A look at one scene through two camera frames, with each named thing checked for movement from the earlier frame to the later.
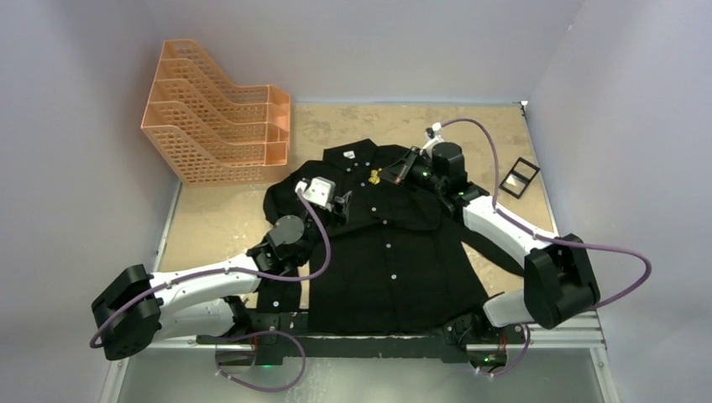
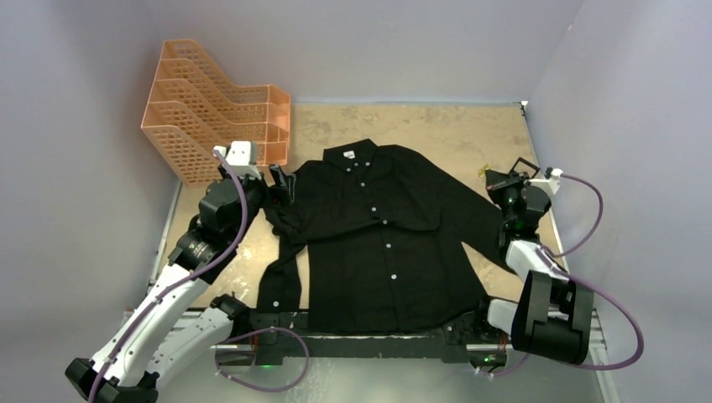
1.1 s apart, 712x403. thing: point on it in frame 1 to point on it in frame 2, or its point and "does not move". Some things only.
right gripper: x=401 y=172 to x=494 y=180
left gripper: x=340 y=203 to x=279 y=194
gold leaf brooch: x=374 y=178 to x=481 y=172
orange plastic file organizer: x=211 y=132 does not move
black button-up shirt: x=397 y=265 does not move
